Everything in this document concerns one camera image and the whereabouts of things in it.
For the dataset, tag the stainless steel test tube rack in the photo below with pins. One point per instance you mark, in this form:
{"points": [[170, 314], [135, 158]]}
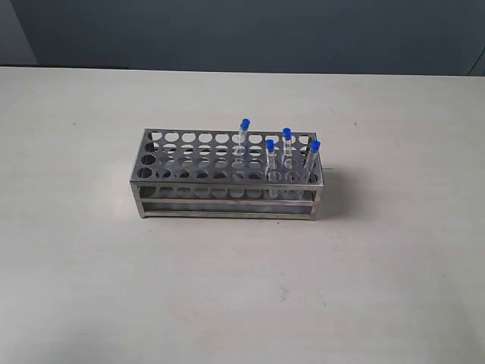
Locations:
{"points": [[191, 173]]}

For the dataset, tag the blue-capped tube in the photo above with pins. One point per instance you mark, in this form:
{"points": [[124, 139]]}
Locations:
{"points": [[287, 148], [240, 147], [311, 159], [271, 161]]}

